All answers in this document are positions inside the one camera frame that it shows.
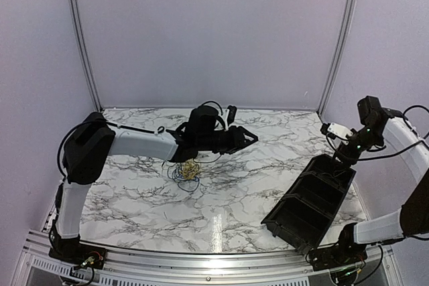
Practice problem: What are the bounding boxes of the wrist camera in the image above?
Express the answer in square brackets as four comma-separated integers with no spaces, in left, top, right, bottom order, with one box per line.
[320,123,353,141]
[224,105,237,131]

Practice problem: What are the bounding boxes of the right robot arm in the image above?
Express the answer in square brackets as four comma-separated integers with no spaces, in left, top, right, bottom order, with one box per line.
[326,96,428,265]

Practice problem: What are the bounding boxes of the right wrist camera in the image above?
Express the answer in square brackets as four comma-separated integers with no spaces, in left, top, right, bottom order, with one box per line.
[320,123,353,141]

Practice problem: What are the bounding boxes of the right aluminium frame post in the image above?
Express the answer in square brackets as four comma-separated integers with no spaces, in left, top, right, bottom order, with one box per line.
[317,0,357,119]

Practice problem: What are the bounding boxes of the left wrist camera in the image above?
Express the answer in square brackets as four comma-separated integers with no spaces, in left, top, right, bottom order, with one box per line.
[224,105,237,131]

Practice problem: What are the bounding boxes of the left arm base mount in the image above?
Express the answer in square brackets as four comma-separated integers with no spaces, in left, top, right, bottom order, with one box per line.
[49,230,107,269]

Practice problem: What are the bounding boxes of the black three-compartment bin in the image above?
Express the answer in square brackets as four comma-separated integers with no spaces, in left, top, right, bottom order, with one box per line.
[261,154,356,255]

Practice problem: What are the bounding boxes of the left aluminium frame post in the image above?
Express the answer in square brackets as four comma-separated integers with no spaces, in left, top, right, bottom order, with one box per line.
[68,0,103,112]

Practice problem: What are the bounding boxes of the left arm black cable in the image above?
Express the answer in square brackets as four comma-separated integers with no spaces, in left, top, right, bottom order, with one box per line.
[57,100,225,180]

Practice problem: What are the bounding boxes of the yellow cable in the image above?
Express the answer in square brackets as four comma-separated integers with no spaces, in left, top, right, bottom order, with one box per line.
[179,160,202,180]

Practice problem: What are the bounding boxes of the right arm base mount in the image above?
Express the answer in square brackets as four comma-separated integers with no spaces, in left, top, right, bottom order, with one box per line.
[306,224,367,271]

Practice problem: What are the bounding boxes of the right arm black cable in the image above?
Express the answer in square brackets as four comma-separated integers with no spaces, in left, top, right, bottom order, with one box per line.
[358,104,429,160]

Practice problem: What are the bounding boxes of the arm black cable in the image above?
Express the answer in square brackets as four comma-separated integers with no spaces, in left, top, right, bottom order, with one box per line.
[57,100,225,180]
[358,104,429,160]

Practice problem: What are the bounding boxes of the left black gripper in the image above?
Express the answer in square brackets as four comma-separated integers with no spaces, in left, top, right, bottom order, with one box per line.
[197,125,257,154]

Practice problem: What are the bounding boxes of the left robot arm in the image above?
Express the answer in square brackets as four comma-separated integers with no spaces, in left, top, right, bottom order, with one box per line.
[50,104,258,263]

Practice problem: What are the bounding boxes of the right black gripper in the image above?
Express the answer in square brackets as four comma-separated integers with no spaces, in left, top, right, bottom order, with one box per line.
[331,126,383,167]

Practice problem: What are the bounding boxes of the aluminium front rail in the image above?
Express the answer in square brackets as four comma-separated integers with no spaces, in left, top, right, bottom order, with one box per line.
[13,228,395,286]

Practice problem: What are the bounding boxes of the aluminium frame post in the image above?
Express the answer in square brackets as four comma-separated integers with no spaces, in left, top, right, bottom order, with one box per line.
[68,0,103,112]
[317,0,357,119]

